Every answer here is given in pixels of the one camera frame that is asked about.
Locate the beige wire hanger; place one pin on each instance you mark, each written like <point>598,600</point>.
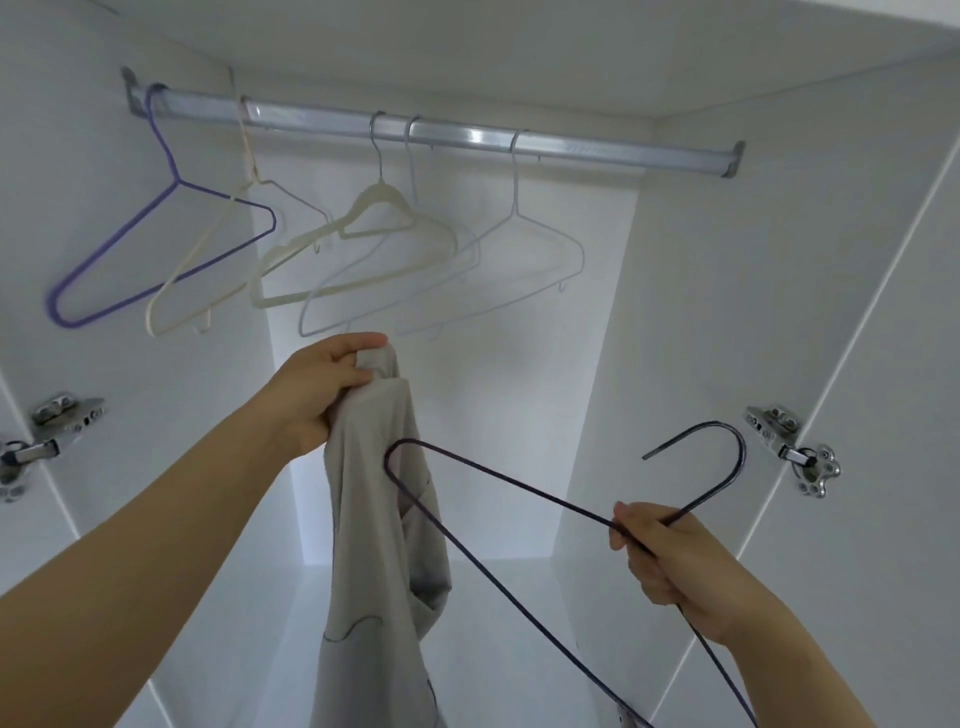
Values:
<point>192,263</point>

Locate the cream hanger with metal hook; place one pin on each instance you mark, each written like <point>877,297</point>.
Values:
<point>383,210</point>

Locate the purple wire hanger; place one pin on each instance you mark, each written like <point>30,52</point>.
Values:
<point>113,248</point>

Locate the white wardrobe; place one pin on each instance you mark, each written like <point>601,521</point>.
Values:
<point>510,405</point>

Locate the light grey shirt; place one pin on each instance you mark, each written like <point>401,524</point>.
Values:
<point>375,570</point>

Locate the person's left forearm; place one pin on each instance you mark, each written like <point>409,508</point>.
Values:
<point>135,585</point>

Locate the person's right hand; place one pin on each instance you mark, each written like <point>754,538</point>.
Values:
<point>690,563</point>

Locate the metal door hinge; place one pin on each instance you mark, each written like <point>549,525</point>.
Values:
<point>63,417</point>
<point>788,443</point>

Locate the metal closet rod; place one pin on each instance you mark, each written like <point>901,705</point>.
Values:
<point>480,137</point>

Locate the person's left hand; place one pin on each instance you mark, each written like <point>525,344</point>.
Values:
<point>308,398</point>

